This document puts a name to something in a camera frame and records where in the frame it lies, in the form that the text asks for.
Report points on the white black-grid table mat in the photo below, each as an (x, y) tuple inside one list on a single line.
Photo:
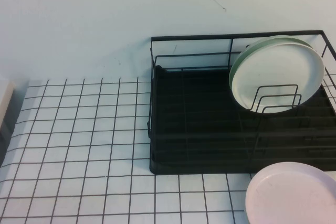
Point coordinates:
[(78, 132)]

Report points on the black plastic drain tray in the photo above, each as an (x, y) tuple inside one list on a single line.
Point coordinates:
[(199, 95)]

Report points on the white round plate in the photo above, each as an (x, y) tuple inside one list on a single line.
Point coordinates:
[(283, 72)]

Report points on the white box at left edge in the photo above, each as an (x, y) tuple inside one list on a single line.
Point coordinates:
[(5, 98)]

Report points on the pale green round plate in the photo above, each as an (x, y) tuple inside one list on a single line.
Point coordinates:
[(262, 42)]

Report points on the pink round plate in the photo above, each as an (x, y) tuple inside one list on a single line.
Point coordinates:
[(291, 197)]

